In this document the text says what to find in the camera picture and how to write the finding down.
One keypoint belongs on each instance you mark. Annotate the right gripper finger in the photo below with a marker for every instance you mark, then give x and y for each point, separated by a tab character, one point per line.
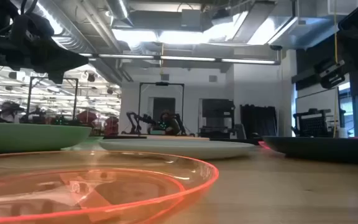
331	70

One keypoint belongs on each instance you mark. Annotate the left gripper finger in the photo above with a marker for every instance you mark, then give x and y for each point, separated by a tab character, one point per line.
68	62

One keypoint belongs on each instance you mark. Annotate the dark plastic plate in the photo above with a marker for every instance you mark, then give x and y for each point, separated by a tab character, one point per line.
322	149

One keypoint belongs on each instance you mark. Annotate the green plastic plate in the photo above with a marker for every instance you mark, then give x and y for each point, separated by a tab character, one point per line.
26	138

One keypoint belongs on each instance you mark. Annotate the background black robot arm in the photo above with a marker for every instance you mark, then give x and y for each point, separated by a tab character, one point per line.
137	121

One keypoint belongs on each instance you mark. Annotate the black slatted crate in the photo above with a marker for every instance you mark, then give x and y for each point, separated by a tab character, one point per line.
312	124

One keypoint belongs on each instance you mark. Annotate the ceiling strip light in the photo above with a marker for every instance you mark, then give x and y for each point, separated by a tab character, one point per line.
248	61
187	58
126	56

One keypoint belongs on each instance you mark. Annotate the white cup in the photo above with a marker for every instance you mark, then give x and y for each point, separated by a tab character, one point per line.
342	132

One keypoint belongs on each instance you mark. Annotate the black curtain panel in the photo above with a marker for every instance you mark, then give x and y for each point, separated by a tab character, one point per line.
258	121

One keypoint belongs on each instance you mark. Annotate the translucent pink plastic plate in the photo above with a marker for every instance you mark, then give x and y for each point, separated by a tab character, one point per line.
263	145

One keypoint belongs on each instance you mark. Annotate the person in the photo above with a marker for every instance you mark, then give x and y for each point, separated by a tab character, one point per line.
170	123

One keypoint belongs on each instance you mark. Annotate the black equipment cart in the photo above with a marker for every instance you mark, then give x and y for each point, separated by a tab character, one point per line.
217	118

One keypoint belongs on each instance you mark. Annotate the translucent orange plastic plate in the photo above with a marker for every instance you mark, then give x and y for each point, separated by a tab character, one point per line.
104	189

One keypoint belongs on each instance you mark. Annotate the pale grey-green plastic plate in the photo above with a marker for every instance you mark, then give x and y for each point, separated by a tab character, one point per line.
179	148

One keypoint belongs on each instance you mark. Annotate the black background rig frame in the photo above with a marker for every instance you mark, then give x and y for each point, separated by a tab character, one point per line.
30	99
162	84

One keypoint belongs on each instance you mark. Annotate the black aluminium table frame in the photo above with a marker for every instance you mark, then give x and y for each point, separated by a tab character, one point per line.
235	140

